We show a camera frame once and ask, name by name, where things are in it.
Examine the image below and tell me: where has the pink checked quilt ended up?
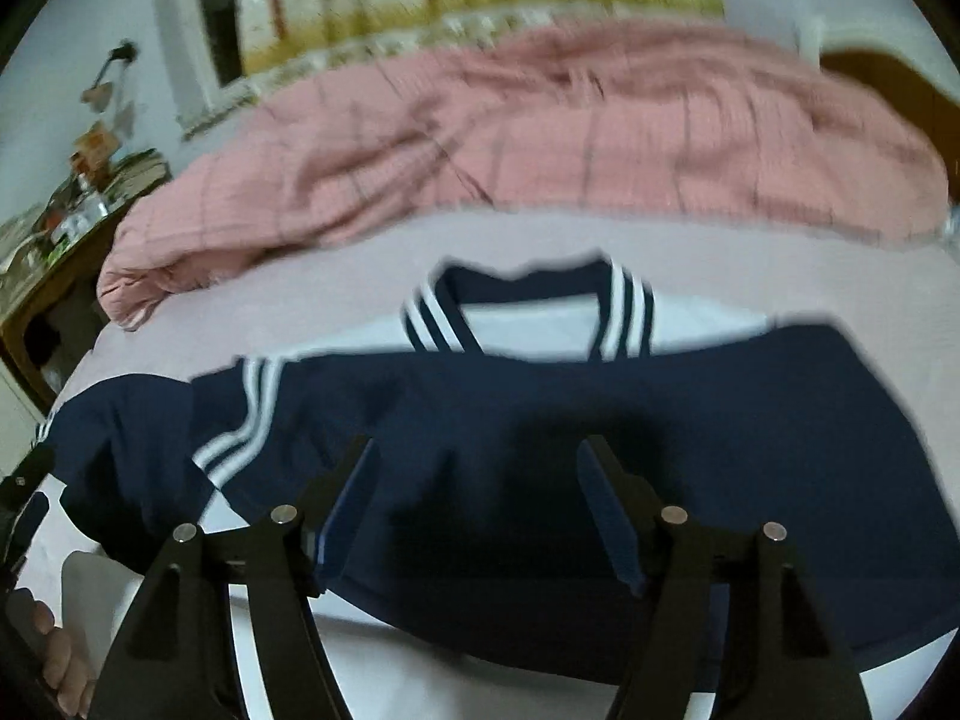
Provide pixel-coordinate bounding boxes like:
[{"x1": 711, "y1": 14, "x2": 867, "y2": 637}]
[{"x1": 96, "y1": 21, "x2": 955, "y2": 332}]

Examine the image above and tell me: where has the white and wooden headboard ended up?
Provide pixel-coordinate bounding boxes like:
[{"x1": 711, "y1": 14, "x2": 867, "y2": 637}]
[{"x1": 799, "y1": 15, "x2": 960, "y2": 205}]

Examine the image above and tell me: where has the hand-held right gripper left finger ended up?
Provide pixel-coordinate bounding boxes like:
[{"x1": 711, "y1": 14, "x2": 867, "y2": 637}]
[{"x1": 90, "y1": 435, "x2": 376, "y2": 720}]

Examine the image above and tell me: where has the person's left hand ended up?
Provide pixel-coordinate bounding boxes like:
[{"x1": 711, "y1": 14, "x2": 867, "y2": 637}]
[{"x1": 13, "y1": 587, "x2": 100, "y2": 718}]

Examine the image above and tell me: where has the wooden desk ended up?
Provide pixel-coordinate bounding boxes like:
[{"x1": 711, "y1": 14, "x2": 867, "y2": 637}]
[{"x1": 0, "y1": 191, "x2": 155, "y2": 410}]

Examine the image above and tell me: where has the white and navy jacket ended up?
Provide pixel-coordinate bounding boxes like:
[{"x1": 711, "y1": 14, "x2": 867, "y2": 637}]
[{"x1": 34, "y1": 253, "x2": 960, "y2": 698}]

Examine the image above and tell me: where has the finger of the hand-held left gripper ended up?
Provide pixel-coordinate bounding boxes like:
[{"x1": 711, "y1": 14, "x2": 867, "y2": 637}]
[{"x1": 0, "y1": 441, "x2": 58, "y2": 587}]

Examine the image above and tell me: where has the wall lamp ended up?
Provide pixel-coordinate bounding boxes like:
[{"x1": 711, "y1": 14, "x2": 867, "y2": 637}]
[{"x1": 81, "y1": 40, "x2": 143, "y2": 112}]

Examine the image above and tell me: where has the white framed window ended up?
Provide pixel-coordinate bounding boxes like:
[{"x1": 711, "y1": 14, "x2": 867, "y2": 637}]
[{"x1": 176, "y1": 0, "x2": 252, "y2": 137}]

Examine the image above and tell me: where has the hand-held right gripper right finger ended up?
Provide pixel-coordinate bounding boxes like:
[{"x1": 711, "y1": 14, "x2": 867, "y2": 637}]
[{"x1": 577, "y1": 435, "x2": 875, "y2": 720}]

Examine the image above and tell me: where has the stack of books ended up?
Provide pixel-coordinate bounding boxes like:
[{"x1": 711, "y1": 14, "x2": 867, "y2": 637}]
[{"x1": 97, "y1": 148, "x2": 172, "y2": 200}]

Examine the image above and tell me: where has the tree print curtain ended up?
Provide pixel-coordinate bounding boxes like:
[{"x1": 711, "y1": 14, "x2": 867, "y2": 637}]
[{"x1": 238, "y1": 0, "x2": 730, "y2": 92}]

